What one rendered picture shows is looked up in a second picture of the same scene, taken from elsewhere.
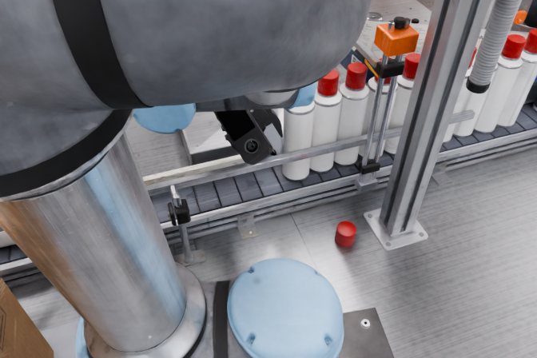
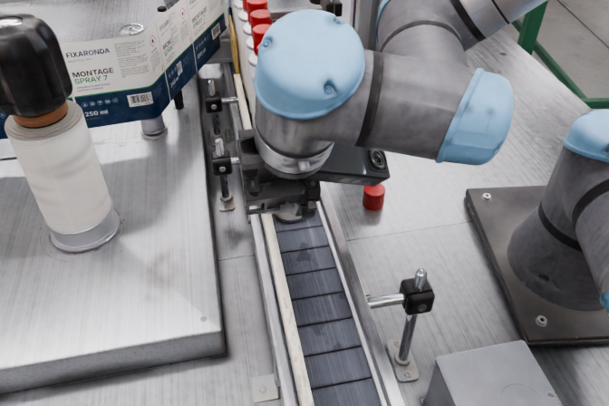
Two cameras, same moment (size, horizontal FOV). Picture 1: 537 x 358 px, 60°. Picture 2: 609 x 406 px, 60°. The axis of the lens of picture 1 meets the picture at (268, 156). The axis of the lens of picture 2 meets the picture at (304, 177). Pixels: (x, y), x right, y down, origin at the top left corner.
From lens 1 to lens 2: 0.73 m
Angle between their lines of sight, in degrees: 59
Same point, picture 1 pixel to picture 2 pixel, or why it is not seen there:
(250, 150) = (381, 162)
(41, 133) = not seen: outside the picture
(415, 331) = (475, 177)
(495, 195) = not seen: hidden behind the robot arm
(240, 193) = (320, 270)
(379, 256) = (396, 182)
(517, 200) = not seen: hidden behind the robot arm
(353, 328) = (492, 207)
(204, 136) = (181, 308)
